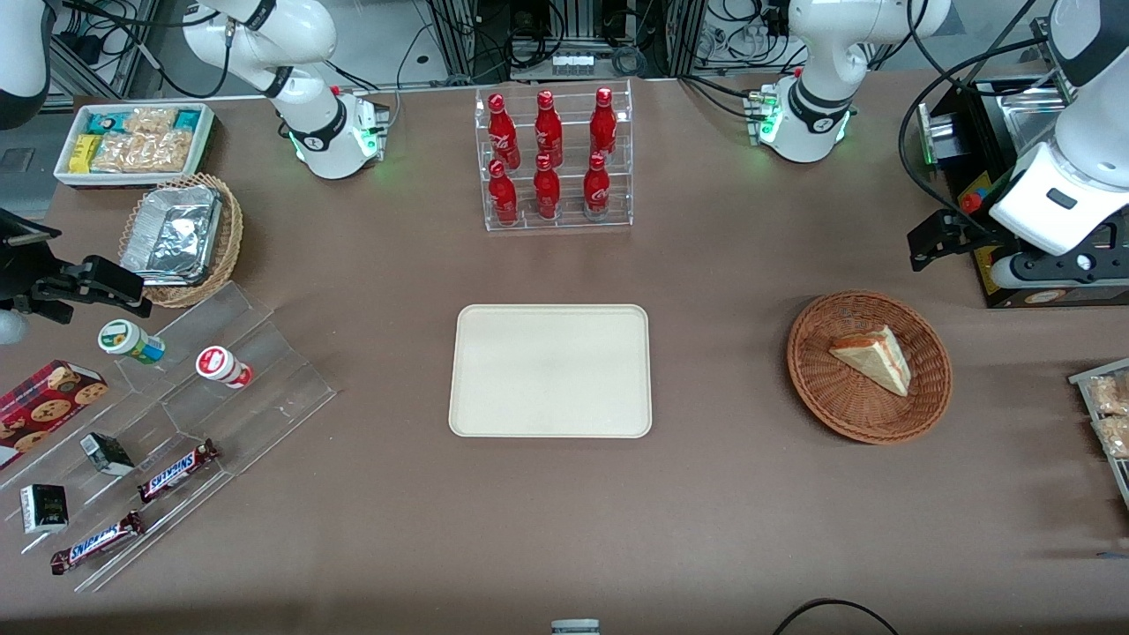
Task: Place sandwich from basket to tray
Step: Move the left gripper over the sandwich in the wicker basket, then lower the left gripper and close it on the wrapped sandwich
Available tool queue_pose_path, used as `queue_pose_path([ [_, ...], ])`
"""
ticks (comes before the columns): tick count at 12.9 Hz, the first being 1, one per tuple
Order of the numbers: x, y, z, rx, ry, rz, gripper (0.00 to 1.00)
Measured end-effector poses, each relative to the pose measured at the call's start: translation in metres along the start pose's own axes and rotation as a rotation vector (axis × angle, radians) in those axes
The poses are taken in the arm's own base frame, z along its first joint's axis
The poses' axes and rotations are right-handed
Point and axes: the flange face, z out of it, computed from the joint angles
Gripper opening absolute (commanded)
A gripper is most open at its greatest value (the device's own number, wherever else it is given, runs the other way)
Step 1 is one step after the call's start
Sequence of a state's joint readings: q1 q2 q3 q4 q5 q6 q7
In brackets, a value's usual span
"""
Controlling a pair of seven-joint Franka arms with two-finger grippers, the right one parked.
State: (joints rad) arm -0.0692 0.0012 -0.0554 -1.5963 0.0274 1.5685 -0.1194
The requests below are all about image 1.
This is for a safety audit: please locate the white plastic snack bin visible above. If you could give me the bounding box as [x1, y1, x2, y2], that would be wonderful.
[54, 102, 216, 190]

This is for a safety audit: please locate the clear pastry bag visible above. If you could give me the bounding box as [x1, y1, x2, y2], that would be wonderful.
[1092, 415, 1129, 460]
[1086, 374, 1129, 417]

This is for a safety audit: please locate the black table cable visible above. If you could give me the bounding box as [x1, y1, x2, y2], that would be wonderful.
[773, 598, 901, 635]

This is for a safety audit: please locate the beige rectangular tray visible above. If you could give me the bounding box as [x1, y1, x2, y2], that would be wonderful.
[448, 304, 654, 439]

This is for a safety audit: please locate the small black box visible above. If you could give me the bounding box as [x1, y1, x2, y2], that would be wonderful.
[79, 431, 136, 478]
[19, 483, 70, 536]

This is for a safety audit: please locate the clear acrylic stepped display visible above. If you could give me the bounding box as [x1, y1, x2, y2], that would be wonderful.
[0, 280, 339, 594]

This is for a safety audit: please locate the black food warmer appliance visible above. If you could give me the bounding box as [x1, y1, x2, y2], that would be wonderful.
[916, 74, 1129, 310]

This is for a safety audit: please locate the red label yogurt cup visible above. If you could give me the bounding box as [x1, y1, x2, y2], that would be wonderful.
[195, 346, 255, 391]

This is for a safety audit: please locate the steel warmer pan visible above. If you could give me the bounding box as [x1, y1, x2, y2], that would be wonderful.
[997, 88, 1074, 156]

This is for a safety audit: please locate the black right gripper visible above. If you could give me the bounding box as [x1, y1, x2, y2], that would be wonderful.
[0, 208, 153, 322]

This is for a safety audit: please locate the yellow snack pack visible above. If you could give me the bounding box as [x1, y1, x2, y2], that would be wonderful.
[68, 134, 103, 176]

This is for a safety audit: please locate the large clear cracker bag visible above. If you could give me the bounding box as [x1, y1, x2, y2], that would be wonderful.
[91, 131, 193, 175]

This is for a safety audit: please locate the green label yogurt cup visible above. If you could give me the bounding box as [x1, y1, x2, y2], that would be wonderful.
[97, 319, 167, 366]

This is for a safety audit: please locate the small clear cracker bag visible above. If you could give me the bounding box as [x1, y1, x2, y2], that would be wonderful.
[123, 107, 179, 138]

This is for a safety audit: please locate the red cookie box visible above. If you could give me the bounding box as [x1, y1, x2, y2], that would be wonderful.
[0, 359, 109, 472]

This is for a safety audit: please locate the triangular sandwich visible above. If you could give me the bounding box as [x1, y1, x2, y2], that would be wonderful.
[828, 325, 912, 398]

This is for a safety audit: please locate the clear acrylic bottle rack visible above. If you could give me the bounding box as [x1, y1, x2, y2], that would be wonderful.
[474, 79, 635, 234]

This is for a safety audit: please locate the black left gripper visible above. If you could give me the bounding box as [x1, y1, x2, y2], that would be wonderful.
[908, 210, 1129, 287]

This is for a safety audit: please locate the grey metal snack tray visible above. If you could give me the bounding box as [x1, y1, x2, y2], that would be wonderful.
[1068, 356, 1129, 513]

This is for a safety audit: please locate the brown Snickers bar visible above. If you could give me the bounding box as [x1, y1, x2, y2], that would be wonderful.
[138, 438, 220, 504]
[49, 511, 146, 576]

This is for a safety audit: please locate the light wicker basket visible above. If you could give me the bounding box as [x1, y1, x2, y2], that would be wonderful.
[118, 173, 244, 310]

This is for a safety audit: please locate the red cola bottle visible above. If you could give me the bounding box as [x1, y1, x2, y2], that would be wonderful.
[588, 86, 619, 161]
[582, 153, 612, 220]
[534, 90, 565, 167]
[532, 154, 563, 221]
[487, 93, 522, 170]
[487, 160, 520, 227]

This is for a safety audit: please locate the brown round wicker basket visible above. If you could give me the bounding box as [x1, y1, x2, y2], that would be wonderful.
[787, 291, 953, 445]

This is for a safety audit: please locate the silver foil container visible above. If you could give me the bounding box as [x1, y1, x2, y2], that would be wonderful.
[120, 184, 224, 286]

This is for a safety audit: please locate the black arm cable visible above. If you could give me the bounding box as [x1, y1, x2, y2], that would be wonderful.
[897, 0, 1064, 237]

